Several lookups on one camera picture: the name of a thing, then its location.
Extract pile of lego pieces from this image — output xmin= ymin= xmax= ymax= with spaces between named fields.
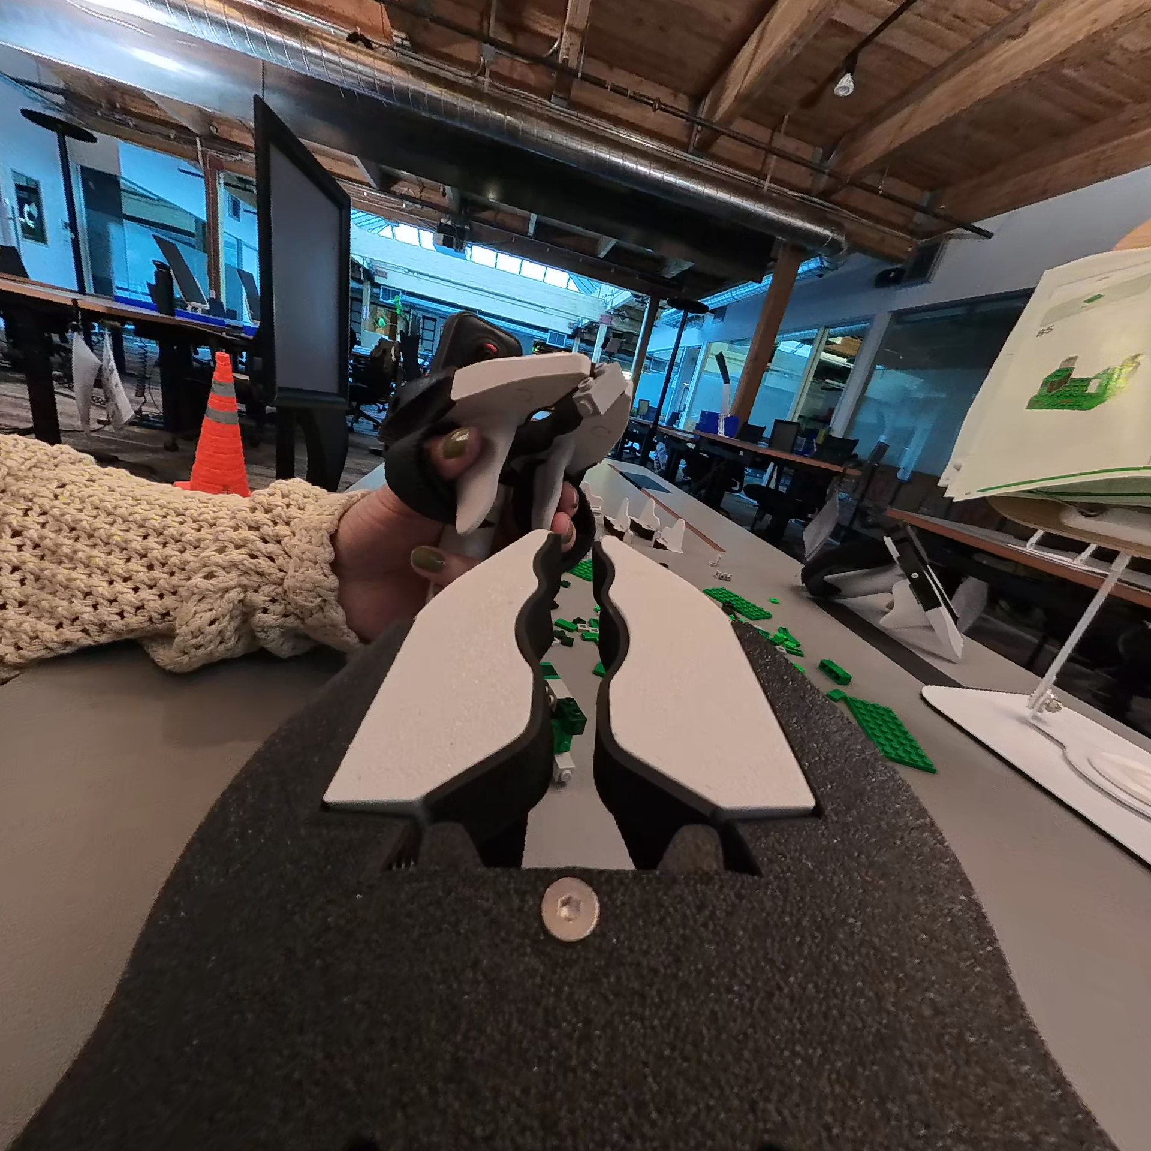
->
xmin=540 ymin=557 xmax=855 ymax=689

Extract white book stand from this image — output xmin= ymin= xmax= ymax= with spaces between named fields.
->
xmin=921 ymin=489 xmax=1151 ymax=864

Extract orange traffic cone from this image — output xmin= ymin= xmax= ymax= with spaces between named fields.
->
xmin=175 ymin=350 xmax=253 ymax=498

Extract lego instruction booklet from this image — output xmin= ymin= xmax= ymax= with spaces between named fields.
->
xmin=940 ymin=246 xmax=1151 ymax=504

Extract person's left hand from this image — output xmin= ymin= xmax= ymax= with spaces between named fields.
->
xmin=333 ymin=426 xmax=581 ymax=644

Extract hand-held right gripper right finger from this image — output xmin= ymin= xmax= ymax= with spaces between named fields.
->
xmin=592 ymin=537 xmax=819 ymax=873

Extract black framed display screen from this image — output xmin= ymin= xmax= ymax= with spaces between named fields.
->
xmin=252 ymin=94 xmax=353 ymax=490

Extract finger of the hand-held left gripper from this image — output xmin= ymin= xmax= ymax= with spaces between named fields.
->
xmin=558 ymin=361 xmax=634 ymax=472

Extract silver air duct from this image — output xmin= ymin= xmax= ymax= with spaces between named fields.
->
xmin=134 ymin=0 xmax=847 ymax=257

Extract long wooden desk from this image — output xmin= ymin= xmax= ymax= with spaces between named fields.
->
xmin=0 ymin=270 xmax=262 ymax=450

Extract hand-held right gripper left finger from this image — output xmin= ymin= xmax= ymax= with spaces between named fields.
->
xmin=322 ymin=530 xmax=564 ymax=870

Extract black floor lamp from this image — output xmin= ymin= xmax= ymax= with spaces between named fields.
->
xmin=22 ymin=108 xmax=98 ymax=297

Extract person's left forearm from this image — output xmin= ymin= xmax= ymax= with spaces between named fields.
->
xmin=0 ymin=434 xmax=364 ymax=674

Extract spare black white gripper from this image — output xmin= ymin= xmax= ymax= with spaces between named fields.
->
xmin=800 ymin=522 xmax=967 ymax=663

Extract background office desks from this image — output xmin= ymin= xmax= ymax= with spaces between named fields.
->
xmin=629 ymin=396 xmax=900 ymax=541

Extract wooden column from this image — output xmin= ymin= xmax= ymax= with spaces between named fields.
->
xmin=730 ymin=242 xmax=806 ymax=423

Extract green lego build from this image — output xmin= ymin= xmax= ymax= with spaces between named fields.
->
xmin=537 ymin=660 xmax=588 ymax=788

